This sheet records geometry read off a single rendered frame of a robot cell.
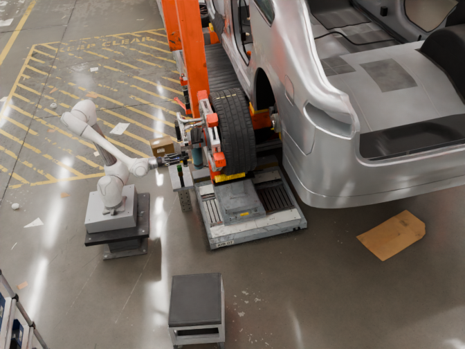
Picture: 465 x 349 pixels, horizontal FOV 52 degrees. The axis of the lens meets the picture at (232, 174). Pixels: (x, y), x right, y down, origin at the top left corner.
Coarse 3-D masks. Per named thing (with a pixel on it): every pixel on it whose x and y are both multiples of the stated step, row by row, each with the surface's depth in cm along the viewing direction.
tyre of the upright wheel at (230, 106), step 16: (208, 96) 371; (224, 96) 348; (240, 96) 347; (224, 112) 340; (240, 112) 339; (224, 128) 336; (240, 128) 338; (224, 144) 338; (240, 144) 340; (240, 160) 347; (256, 160) 353
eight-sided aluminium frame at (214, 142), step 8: (200, 104) 359; (208, 104) 353; (200, 112) 380; (208, 112) 344; (208, 128) 341; (216, 128) 342; (216, 136) 341; (216, 144) 341; (208, 152) 390; (216, 168) 354
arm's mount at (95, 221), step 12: (96, 192) 396; (132, 192) 389; (96, 204) 383; (132, 204) 377; (96, 216) 372; (108, 216) 370; (120, 216) 368; (132, 216) 368; (96, 228) 372; (108, 228) 373; (120, 228) 375
